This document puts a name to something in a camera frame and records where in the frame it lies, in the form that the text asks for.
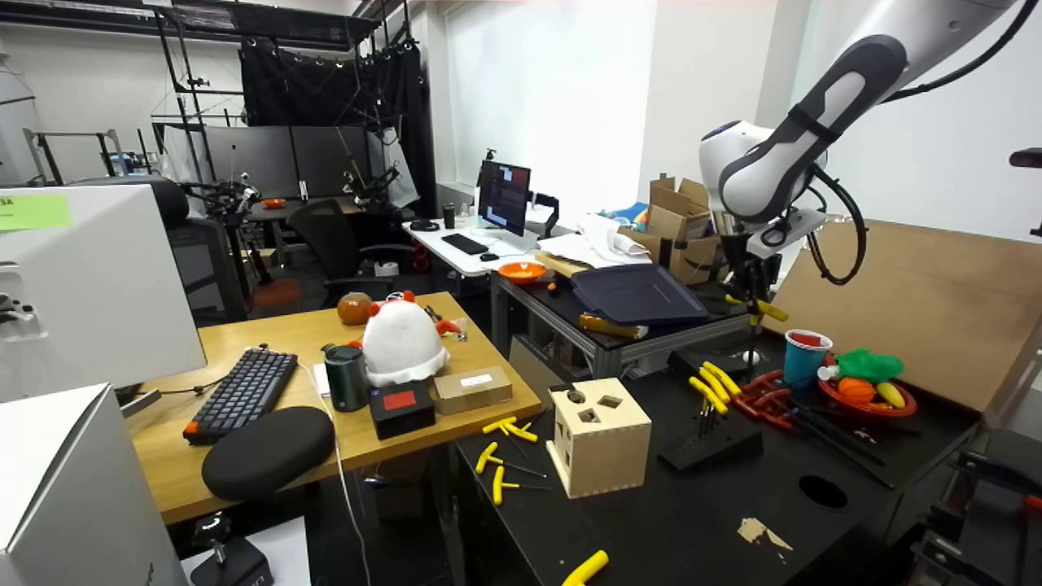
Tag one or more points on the green toy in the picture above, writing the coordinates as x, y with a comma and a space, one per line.
869, 364

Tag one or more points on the long black rod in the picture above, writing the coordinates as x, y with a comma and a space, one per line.
859, 453

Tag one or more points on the dark cylinder speaker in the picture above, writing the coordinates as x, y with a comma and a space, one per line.
347, 375

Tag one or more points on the small white cap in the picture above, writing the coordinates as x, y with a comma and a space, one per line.
750, 355

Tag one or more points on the wooden shape sorter box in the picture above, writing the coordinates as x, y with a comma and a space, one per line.
596, 444

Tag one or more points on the dark blue bin lid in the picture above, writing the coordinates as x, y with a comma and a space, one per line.
641, 297

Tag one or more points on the yellow toy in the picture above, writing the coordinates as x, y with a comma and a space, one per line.
891, 397

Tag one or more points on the green sticky note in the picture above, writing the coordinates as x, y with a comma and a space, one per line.
35, 214

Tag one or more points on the black box red top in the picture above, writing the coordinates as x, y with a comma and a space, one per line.
402, 408

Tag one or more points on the metal shelf cart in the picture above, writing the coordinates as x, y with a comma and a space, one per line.
542, 326

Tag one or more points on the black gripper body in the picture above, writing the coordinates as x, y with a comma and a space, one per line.
750, 266

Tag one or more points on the white computer monitor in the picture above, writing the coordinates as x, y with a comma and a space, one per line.
85, 295

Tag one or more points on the white toy piece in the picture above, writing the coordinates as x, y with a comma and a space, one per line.
830, 372

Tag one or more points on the open cardboard box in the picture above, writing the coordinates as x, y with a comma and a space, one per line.
678, 222

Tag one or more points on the large cardboard sheet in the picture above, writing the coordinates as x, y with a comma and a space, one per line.
923, 310

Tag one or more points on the white helmet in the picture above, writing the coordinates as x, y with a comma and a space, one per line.
402, 343

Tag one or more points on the white paper sheets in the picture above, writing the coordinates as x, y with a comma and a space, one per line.
605, 238

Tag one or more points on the tan rectangular box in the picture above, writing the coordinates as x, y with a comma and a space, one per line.
471, 386

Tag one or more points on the black clamp orange tip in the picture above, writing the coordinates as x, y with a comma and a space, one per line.
989, 467

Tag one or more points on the orange bowl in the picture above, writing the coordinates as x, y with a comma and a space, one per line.
526, 275

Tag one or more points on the red bowl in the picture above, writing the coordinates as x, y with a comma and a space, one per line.
869, 411

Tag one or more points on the blue cup red inside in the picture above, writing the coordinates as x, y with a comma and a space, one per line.
806, 361

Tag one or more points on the wooden desk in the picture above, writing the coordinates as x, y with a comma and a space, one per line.
271, 337

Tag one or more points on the black hex key holder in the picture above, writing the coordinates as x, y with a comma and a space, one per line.
710, 441

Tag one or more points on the small black keyboard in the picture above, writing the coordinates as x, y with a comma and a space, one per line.
464, 245

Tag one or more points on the black small stand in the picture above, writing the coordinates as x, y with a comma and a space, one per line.
230, 557

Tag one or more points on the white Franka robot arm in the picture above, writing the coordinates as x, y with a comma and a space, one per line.
802, 150

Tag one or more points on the orange toy ball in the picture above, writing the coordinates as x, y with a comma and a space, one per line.
854, 393

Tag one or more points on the white table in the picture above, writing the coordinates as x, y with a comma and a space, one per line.
436, 244

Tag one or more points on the brown round ball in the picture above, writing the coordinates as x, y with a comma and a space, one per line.
355, 309

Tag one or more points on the black headphone stand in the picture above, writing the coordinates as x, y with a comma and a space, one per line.
545, 214

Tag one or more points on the white flat board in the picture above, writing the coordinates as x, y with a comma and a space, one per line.
271, 548

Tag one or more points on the black oval cushion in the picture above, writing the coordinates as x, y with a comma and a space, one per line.
269, 452

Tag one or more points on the black curtain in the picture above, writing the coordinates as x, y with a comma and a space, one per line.
315, 87

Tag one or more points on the black computer keyboard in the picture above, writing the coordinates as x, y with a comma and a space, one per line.
244, 393

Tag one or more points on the black office chair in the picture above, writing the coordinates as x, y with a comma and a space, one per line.
214, 261
338, 245

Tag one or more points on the black cup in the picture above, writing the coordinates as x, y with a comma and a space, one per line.
447, 215

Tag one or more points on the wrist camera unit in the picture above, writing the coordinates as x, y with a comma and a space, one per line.
792, 228

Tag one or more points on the beige tape scrap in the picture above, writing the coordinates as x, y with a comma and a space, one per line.
764, 533

